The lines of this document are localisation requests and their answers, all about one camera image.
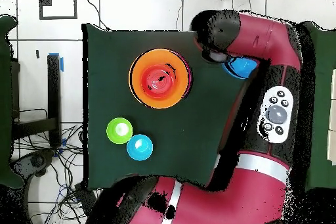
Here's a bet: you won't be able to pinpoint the green cloth covered side table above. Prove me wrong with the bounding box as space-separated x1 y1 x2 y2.
301 21 336 190
0 14 26 189

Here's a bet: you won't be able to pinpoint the small red-orange bowl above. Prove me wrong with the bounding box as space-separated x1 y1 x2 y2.
140 63 181 99

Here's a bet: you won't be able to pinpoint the large pink bowl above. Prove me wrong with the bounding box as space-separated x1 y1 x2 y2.
178 50 193 99

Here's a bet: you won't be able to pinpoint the small green bowl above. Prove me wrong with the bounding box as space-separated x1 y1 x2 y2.
106 117 134 145

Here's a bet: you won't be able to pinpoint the black metal post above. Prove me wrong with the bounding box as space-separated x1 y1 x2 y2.
46 53 62 148

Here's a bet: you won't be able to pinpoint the dark green tablecloth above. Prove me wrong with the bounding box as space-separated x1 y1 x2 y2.
81 22 250 192

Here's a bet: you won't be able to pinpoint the small blue bowl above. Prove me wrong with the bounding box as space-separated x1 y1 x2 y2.
126 133 154 162

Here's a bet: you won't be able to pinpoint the large orange bowl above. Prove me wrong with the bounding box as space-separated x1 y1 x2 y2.
128 48 192 110

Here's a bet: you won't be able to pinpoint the large blue bowl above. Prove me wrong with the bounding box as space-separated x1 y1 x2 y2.
221 56 259 79

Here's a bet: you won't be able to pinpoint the blue tape strip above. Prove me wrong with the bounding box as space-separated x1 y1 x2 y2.
48 53 64 72

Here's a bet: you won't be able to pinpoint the white box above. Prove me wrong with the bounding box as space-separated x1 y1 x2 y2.
327 68 336 166

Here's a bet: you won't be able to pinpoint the black power strip box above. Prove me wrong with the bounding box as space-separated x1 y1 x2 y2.
73 181 98 209

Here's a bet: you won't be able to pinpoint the tangled black floor cables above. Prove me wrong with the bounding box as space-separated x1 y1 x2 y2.
11 123 90 224

